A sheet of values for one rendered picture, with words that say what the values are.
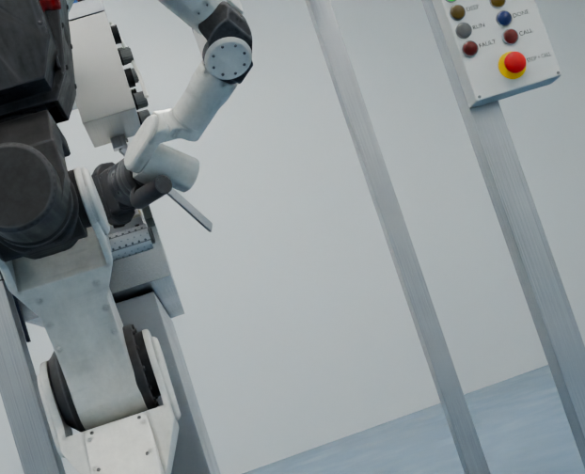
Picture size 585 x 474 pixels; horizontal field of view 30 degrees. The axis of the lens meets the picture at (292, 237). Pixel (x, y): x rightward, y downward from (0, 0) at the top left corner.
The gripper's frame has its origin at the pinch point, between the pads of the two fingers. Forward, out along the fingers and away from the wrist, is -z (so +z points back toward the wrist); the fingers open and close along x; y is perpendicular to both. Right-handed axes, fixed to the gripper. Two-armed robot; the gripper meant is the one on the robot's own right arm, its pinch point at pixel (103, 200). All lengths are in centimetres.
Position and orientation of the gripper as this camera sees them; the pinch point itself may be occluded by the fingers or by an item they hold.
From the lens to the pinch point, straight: 210.3
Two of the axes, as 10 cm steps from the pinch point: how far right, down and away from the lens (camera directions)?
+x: 3.1, 9.5, -0.9
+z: 5.7, -2.6, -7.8
